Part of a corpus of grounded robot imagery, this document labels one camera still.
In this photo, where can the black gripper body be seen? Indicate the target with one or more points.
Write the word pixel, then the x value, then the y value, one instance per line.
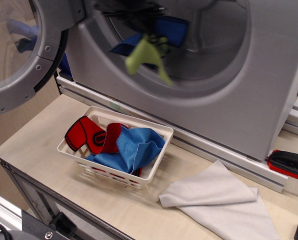
pixel 139 15

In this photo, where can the blue and green felt garment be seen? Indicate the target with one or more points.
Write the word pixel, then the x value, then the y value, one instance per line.
pixel 150 48

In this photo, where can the grey toy washing machine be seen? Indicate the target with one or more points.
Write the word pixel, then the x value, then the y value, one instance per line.
pixel 234 80

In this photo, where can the grey round machine door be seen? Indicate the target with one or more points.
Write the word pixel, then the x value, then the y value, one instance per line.
pixel 54 18

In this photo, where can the white plastic laundry basket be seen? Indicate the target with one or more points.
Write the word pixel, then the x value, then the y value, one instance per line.
pixel 128 179

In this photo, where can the blue clamp behind door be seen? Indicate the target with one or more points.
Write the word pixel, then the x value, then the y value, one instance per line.
pixel 29 33

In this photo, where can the red felt garment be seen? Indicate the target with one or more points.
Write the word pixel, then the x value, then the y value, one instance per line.
pixel 84 132

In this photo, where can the light blue cloth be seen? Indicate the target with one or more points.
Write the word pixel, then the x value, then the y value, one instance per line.
pixel 129 149

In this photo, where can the grey folded cloth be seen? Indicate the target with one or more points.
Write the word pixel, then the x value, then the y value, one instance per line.
pixel 222 203

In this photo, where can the red and black clamp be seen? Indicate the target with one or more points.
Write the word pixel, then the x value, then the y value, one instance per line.
pixel 284 162

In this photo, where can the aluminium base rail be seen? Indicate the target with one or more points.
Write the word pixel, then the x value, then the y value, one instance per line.
pixel 240 163

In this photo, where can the aluminium table frame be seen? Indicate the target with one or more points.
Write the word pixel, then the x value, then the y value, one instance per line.
pixel 53 209

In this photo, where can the black mount with bolt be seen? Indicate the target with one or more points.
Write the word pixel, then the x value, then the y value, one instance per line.
pixel 31 229

